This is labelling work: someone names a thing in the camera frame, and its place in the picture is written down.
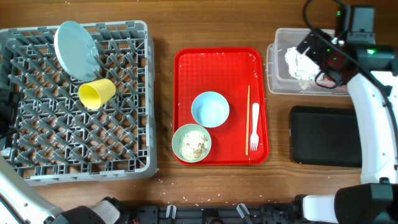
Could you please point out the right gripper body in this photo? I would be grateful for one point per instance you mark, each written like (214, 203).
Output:
(324, 58)

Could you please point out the red snack wrapper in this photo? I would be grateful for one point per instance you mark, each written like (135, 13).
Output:
(326, 81)

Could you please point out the white napkin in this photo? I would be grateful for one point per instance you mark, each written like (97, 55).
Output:
(301, 67)

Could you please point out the light blue bowl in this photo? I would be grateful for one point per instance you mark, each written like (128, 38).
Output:
(210, 109)

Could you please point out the green bowl with food scraps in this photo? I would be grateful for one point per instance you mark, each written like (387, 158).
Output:
(191, 143)

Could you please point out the yellow plastic cup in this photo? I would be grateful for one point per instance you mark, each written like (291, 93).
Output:
(94, 95)

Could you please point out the light blue plate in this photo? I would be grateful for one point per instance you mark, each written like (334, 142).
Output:
(76, 50)

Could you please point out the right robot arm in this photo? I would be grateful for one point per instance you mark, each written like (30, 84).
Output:
(369, 71)

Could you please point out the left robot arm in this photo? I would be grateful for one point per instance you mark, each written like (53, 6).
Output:
(24, 203)

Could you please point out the grey dishwasher rack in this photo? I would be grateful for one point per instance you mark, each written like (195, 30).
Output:
(54, 137)

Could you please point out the clear plastic bin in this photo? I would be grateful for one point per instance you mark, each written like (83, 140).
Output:
(278, 77)

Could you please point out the black plastic tray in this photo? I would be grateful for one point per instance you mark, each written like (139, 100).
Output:
(325, 136)

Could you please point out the wooden chopstick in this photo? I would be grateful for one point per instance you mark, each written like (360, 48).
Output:
(247, 121)

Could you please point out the white plastic fork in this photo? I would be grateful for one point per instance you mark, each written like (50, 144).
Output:
(254, 138)

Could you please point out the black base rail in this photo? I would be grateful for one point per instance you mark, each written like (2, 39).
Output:
(239, 213)

